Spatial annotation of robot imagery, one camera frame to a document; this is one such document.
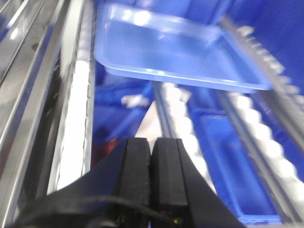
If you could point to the white roller rail left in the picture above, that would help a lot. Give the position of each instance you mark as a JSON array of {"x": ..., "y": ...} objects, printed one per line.
[{"x": 72, "y": 153}]

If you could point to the white roller rail right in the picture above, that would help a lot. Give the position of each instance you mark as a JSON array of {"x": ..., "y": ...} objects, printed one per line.
[{"x": 277, "y": 173}]

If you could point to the aluminium shelf frame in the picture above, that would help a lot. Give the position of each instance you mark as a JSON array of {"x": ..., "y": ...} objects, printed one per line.
[{"x": 28, "y": 55}]

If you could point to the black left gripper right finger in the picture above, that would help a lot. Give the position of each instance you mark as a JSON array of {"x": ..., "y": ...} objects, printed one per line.
[{"x": 181, "y": 193}]

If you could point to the blue storage bin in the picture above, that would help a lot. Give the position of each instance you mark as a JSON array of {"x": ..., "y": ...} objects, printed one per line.
[{"x": 231, "y": 170}]

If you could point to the white roller rail middle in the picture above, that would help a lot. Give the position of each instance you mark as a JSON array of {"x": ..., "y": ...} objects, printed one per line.
[{"x": 171, "y": 102}]

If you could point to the white roller rail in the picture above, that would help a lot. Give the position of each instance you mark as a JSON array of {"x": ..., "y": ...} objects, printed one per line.
[
  {"x": 277, "y": 173},
  {"x": 171, "y": 102},
  {"x": 72, "y": 153}
]

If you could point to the blue plastic tray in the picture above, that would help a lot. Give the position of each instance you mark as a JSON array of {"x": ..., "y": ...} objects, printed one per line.
[{"x": 141, "y": 44}]

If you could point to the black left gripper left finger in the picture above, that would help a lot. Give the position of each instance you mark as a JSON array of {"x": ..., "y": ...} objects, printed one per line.
[{"x": 115, "y": 193}]

